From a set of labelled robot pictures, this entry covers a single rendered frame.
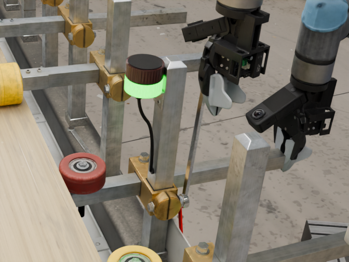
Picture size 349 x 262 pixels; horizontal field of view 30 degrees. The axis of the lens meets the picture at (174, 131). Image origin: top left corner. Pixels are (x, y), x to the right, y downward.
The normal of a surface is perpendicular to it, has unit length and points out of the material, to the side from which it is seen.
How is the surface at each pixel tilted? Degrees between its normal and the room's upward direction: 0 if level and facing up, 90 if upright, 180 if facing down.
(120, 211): 0
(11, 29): 90
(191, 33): 91
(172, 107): 90
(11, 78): 51
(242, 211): 90
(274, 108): 30
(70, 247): 0
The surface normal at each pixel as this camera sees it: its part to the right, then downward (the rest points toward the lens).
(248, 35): -0.72, 0.30
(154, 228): 0.40, 0.51
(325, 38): 0.01, 0.54
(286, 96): -0.36, -0.65
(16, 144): 0.10, -0.85
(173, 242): -0.91, 0.14
